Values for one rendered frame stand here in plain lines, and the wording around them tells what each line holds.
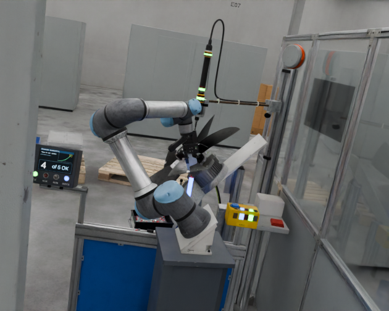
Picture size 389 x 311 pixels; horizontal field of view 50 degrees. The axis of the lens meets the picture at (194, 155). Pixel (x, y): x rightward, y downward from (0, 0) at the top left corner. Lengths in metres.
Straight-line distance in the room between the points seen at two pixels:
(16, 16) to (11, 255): 0.33
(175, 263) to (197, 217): 0.21
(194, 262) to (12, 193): 1.20
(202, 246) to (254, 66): 6.67
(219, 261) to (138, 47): 6.41
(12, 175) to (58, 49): 8.92
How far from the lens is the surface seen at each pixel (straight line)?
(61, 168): 2.12
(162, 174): 2.55
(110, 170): 5.42
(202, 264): 1.75
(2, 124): 0.61
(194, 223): 1.75
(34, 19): 0.58
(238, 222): 2.18
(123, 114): 1.71
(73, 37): 9.46
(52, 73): 9.56
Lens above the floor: 1.83
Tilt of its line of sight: 14 degrees down
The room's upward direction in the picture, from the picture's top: 10 degrees clockwise
